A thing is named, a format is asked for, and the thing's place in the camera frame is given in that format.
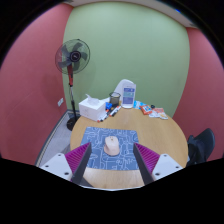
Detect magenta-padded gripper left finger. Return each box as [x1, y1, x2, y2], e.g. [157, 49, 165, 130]
[39, 142, 93, 185]

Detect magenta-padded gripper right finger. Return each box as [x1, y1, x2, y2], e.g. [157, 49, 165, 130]
[132, 143, 185, 185]

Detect beige computer mouse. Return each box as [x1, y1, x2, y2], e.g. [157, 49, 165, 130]
[103, 135, 121, 157]

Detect blue patterned mouse pad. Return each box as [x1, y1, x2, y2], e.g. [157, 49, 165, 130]
[79, 126, 140, 172]

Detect black backpack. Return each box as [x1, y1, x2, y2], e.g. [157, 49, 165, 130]
[186, 134, 206, 168]

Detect black chair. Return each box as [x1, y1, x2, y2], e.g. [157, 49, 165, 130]
[186, 127, 216, 168]

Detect white snack packets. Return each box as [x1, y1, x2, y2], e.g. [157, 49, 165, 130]
[148, 107, 169, 120]

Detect orange snack packet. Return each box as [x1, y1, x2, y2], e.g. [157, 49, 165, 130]
[139, 104, 153, 116]

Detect black whiteboard marker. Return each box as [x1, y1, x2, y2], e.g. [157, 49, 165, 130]
[100, 111, 112, 121]
[110, 105, 123, 117]
[108, 106, 120, 118]
[97, 113, 109, 123]

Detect white tissue box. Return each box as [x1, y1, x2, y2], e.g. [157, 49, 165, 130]
[78, 93, 107, 122]

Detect blue and white sign stand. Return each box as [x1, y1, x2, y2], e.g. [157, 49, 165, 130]
[121, 83, 137, 110]

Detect dark glass cup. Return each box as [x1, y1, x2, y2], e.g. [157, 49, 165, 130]
[108, 91, 122, 108]

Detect standing fan with red pole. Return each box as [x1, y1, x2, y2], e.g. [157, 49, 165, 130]
[54, 38, 92, 132]

